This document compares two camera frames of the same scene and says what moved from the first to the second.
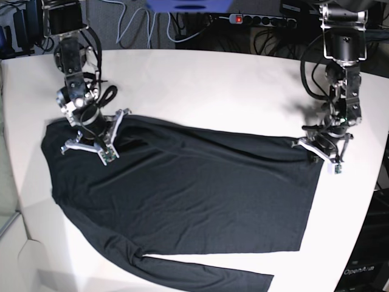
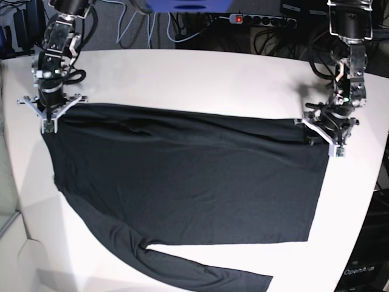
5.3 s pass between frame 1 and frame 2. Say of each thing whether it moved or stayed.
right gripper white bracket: moved
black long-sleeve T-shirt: moved
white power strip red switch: stayed
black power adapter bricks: stayed
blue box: stayed
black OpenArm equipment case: stayed
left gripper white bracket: moved
